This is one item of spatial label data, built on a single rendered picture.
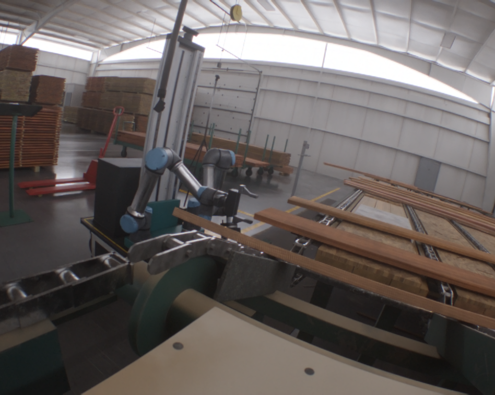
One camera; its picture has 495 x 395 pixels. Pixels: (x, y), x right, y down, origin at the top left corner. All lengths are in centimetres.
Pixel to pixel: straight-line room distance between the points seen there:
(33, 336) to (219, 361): 18
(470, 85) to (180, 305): 1509
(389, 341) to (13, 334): 77
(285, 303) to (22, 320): 66
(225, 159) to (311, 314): 151
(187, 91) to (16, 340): 198
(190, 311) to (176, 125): 177
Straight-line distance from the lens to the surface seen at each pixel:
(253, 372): 26
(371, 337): 80
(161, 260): 40
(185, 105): 211
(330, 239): 125
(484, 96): 1534
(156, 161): 157
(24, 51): 1118
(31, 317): 31
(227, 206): 148
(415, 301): 76
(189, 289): 51
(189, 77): 215
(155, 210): 207
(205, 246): 49
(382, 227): 182
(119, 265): 36
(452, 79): 1508
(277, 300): 82
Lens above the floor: 123
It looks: 13 degrees down
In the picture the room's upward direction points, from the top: 12 degrees clockwise
